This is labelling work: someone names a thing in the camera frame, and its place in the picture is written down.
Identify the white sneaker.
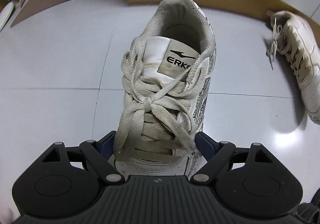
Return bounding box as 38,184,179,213
267,10,319,124
113,0,216,177

